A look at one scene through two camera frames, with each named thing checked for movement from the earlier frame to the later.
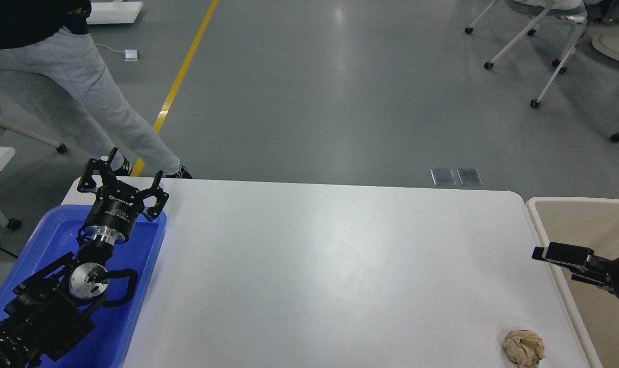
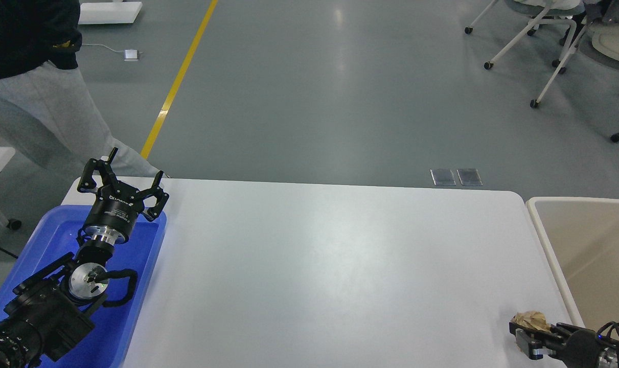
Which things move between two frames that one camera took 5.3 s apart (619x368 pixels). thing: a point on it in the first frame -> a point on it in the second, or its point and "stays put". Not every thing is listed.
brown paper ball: [524, 348] -> [532, 318]
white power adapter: [131, 55] stays put
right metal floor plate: [470, 177] stays put
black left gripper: [117, 205] stays put
